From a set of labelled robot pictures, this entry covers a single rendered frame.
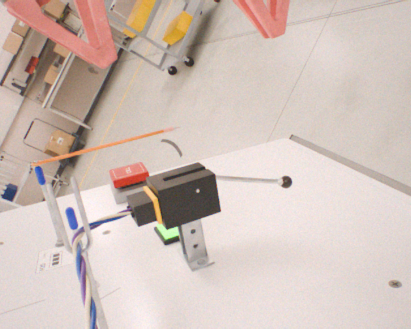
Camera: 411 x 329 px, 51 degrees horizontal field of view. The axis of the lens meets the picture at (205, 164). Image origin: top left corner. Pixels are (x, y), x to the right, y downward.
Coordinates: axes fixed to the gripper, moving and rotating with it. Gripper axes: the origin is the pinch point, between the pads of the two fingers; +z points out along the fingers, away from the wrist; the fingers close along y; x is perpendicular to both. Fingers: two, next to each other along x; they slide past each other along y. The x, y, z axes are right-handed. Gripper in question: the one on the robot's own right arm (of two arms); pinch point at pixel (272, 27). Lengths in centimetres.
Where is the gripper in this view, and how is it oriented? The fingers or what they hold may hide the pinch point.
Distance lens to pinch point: 42.3
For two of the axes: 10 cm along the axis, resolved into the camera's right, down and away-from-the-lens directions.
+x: 8.7, -4.3, 2.3
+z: 3.2, 8.6, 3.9
